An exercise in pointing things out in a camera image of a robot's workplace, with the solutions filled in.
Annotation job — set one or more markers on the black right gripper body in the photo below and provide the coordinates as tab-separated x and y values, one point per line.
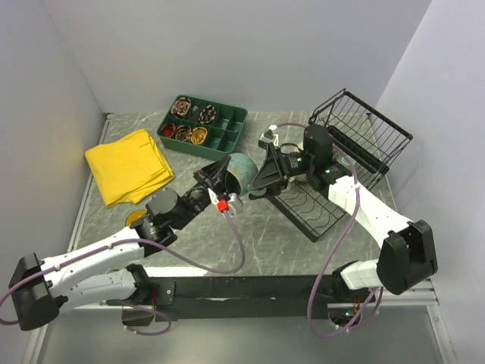
295	164

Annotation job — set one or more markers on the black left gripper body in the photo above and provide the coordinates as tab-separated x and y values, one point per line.
197	199

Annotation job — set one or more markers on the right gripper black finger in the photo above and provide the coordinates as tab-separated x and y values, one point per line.
268	180
272	151

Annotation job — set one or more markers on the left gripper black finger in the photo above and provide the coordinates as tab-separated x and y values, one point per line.
214	175
233	185

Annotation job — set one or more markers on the teal glazed stoneware mug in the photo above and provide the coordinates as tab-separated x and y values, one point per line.
243	168

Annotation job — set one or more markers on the cream floral mug green inside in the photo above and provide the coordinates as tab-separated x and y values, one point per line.
302	178

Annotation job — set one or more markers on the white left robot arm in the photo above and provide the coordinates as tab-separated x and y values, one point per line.
41	289

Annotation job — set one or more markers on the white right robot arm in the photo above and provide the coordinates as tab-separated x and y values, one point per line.
328	158

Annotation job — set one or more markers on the yellow gold rolled tie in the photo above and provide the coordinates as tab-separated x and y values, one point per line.
198	135

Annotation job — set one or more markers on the green divided organizer tray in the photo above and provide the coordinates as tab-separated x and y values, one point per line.
224	133

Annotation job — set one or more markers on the brown speckled rolled tie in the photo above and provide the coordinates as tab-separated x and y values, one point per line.
183	133

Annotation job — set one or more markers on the black white rolled tie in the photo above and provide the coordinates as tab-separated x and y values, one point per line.
207	115

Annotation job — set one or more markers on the orange black rolled tie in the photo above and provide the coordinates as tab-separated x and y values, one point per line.
168	130

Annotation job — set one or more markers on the yellow cup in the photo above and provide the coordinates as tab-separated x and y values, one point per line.
134	216

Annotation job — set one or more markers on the yellow folded cloth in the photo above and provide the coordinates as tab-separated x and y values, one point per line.
128	170

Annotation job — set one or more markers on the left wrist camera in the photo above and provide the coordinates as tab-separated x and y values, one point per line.
230	203

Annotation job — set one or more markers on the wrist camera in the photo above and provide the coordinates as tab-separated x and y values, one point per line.
230	203
269	136

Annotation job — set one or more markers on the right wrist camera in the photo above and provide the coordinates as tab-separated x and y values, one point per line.
269	136

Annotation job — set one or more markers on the black wire dish rack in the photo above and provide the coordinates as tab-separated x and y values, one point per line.
364	143

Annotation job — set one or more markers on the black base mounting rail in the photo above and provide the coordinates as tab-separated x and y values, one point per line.
230	297

